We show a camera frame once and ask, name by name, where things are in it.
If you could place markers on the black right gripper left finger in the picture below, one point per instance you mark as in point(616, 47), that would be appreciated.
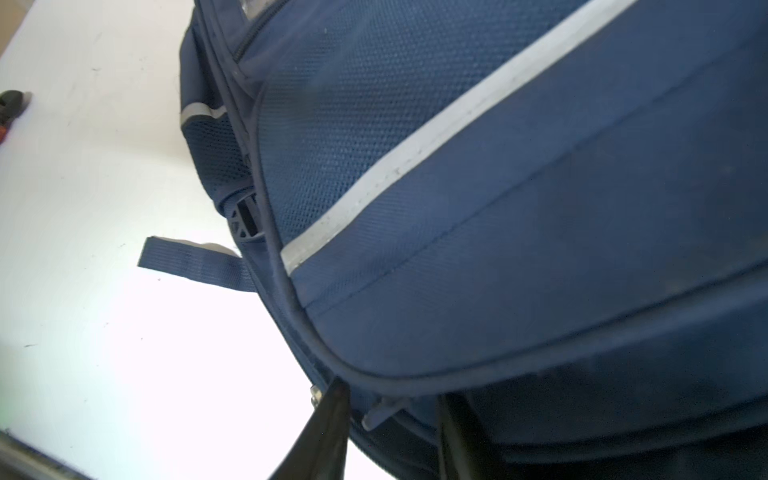
point(320, 451)

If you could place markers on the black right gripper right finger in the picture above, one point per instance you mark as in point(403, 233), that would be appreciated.
point(464, 449)

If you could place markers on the navy blue backpack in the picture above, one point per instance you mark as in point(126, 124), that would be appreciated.
point(555, 209)

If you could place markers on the red black pliers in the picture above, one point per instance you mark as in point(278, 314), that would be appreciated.
point(12, 105)

